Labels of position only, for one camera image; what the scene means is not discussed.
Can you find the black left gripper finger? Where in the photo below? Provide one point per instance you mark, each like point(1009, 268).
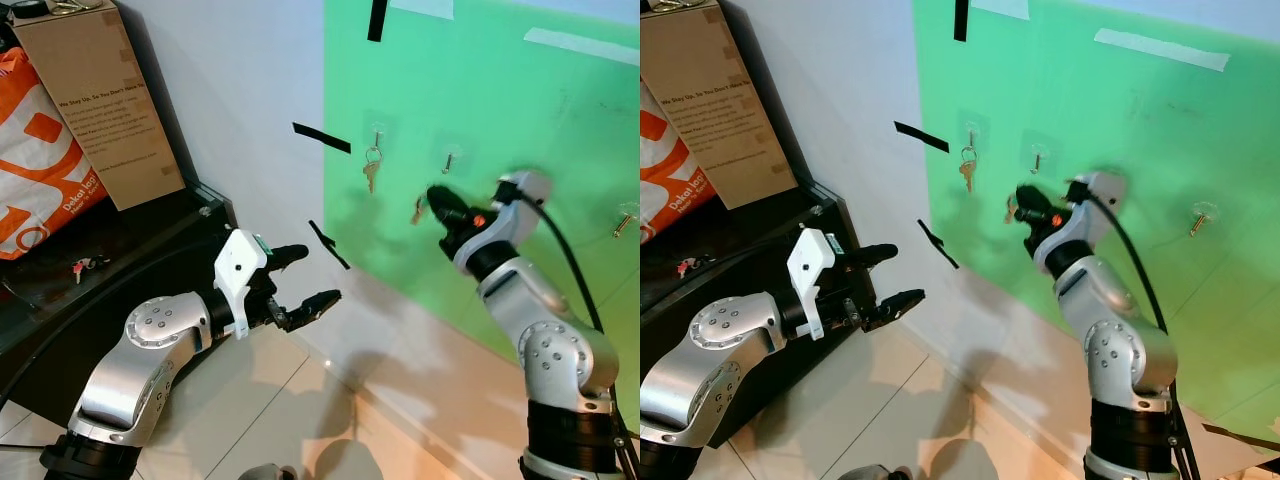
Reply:
point(315, 307)
point(288, 257)
point(895, 308)
point(872, 256)

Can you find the small brass key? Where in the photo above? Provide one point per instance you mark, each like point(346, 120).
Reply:
point(418, 210)
point(1011, 209)

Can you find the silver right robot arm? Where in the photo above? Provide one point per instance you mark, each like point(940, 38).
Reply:
point(545, 350)
point(1120, 350)

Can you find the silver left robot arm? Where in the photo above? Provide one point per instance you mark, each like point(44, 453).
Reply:
point(710, 350)
point(140, 350)

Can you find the black tape strip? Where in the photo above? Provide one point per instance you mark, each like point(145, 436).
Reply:
point(329, 245)
point(938, 245)
point(921, 137)
point(377, 20)
point(322, 137)
point(961, 20)

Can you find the green board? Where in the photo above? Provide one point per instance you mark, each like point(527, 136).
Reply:
point(1150, 120)
point(480, 100)

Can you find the black glossy cabinet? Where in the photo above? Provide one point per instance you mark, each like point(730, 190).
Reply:
point(150, 250)
point(740, 260)

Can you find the key bunch with red key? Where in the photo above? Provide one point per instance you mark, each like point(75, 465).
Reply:
point(686, 267)
point(78, 267)

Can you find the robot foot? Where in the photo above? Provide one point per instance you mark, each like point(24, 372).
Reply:
point(265, 472)
point(888, 473)

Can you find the white tape strip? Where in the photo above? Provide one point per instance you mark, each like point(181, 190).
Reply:
point(425, 8)
point(1160, 49)
point(1000, 8)
point(580, 46)

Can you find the orange and white bag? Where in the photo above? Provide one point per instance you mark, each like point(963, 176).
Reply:
point(40, 170)
point(665, 180)

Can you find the brown cardboard box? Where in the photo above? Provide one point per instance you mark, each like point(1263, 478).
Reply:
point(720, 100)
point(100, 100)

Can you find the shiny metal item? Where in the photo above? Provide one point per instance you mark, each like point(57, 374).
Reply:
point(75, 6)
point(675, 5)

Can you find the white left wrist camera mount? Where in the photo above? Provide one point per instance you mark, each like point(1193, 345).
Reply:
point(812, 262)
point(240, 265)

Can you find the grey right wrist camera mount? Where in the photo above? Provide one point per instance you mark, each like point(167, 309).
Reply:
point(525, 187)
point(1100, 188)

